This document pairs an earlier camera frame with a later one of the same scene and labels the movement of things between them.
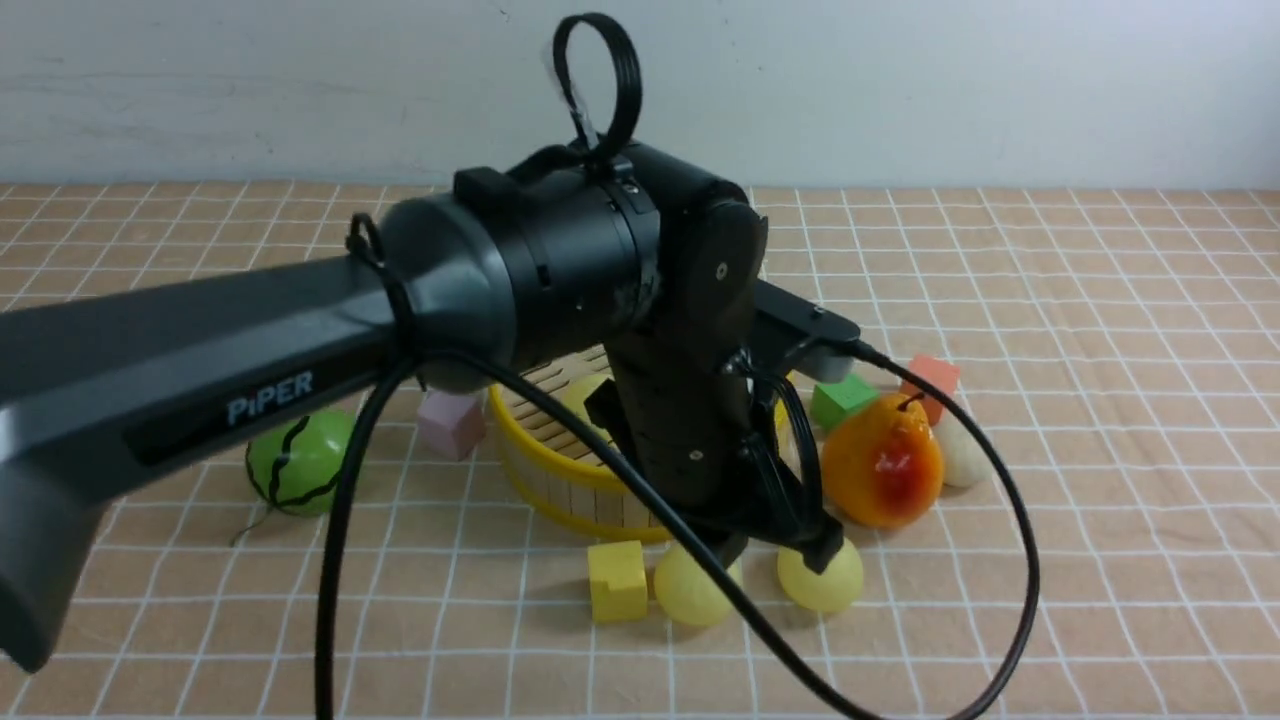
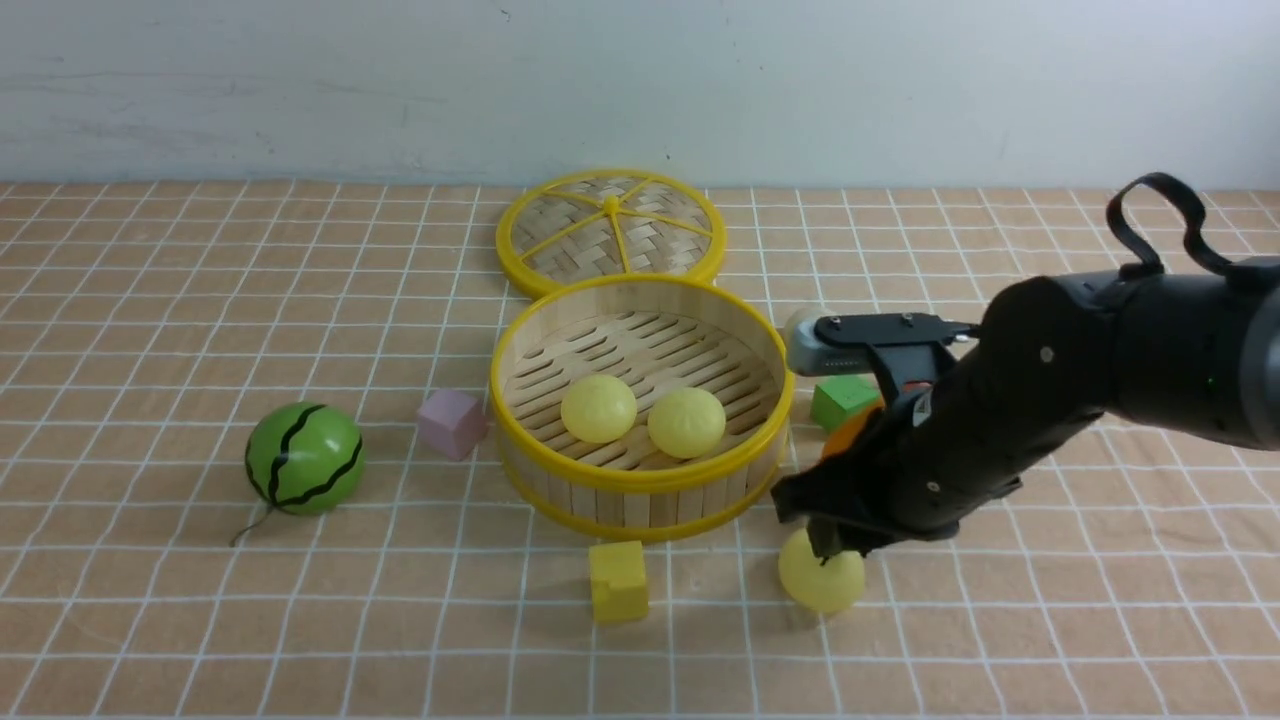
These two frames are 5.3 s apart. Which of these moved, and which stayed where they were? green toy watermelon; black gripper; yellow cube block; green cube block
Moved: black gripper
Stayed: green toy watermelon; green cube block; yellow cube block
